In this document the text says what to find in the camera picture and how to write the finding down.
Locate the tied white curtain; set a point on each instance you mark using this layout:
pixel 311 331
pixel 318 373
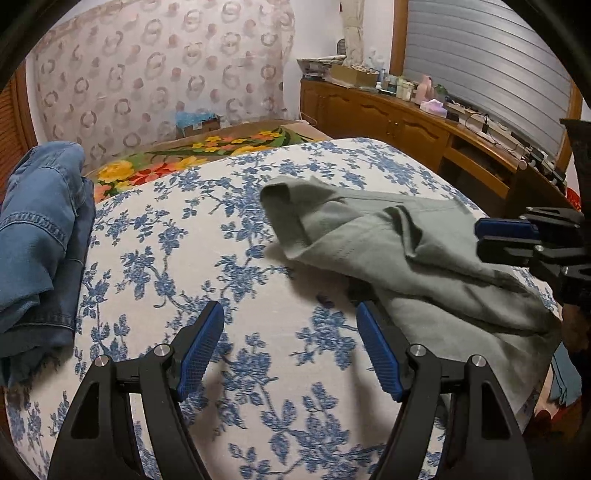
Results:
pixel 352 32

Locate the blue floral bed sheet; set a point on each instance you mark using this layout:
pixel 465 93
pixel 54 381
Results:
pixel 277 415

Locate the yellow flower print blanket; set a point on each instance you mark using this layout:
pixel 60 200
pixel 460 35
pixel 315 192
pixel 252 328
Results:
pixel 152 171

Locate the teal cloth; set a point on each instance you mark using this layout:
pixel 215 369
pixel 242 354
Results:
pixel 564 374

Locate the wooden slatted wardrobe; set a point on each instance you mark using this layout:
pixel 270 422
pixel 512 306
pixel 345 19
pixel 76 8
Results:
pixel 16 134

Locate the wooden sideboard cabinet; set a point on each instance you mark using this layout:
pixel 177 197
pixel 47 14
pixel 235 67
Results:
pixel 406 124

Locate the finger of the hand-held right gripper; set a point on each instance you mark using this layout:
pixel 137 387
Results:
pixel 503 251
pixel 505 227

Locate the grey-green pants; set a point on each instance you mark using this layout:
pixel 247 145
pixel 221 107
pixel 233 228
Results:
pixel 438 286

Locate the cardboard box with blue filling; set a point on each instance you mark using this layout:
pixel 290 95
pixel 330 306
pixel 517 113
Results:
pixel 197 123

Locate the pink vase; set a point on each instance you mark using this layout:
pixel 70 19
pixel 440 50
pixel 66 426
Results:
pixel 425 88

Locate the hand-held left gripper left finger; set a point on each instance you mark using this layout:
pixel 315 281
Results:
pixel 201 351

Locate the open cardboard box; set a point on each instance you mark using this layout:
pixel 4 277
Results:
pixel 353 76

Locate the dark blue denim jeans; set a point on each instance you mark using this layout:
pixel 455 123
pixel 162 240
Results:
pixel 60 304

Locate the pink tissue box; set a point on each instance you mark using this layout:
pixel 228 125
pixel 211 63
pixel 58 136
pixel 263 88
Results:
pixel 434 107

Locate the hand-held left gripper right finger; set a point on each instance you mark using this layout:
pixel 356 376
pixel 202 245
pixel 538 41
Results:
pixel 378 351

